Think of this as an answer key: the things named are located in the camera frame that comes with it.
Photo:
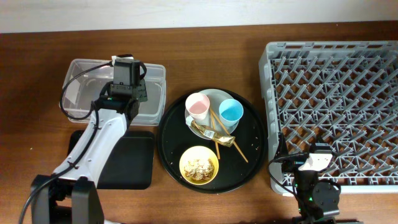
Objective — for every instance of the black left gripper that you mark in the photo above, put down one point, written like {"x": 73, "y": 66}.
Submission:
{"x": 143, "y": 90}

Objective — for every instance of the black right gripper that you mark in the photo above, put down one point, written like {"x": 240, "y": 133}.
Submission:
{"x": 292, "y": 164}

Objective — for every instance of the gold snack wrapper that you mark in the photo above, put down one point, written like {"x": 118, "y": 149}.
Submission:
{"x": 209, "y": 133}

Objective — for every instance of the pink cup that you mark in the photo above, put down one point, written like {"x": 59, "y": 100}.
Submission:
{"x": 197, "y": 105}

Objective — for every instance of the blue cup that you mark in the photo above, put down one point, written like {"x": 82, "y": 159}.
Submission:
{"x": 231, "y": 111}

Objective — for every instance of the food scraps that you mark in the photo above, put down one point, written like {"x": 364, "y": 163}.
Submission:
{"x": 199, "y": 169}

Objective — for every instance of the yellow bowl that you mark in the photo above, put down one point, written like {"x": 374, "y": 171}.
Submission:
{"x": 198, "y": 152}

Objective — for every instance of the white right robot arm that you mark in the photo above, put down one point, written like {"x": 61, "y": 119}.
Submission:
{"x": 317, "y": 199}

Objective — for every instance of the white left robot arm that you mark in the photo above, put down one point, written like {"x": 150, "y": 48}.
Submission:
{"x": 70, "y": 192}

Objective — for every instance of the grey dishwasher rack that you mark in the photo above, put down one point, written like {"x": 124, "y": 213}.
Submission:
{"x": 344, "y": 93}

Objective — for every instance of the right wooden chopstick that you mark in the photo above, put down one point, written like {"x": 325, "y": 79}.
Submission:
{"x": 227, "y": 132}

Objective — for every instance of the wooden chopstick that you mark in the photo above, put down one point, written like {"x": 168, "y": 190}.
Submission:
{"x": 216, "y": 143}
{"x": 227, "y": 132}

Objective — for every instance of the round black serving tray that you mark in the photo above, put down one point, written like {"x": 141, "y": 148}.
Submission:
{"x": 238, "y": 164}

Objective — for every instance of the left wooden chopstick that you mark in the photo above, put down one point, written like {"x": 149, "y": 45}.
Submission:
{"x": 216, "y": 143}

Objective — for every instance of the black rectangular tray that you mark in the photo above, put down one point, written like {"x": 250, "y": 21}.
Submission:
{"x": 122, "y": 164}

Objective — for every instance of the light grey plate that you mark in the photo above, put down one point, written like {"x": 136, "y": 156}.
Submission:
{"x": 216, "y": 97}

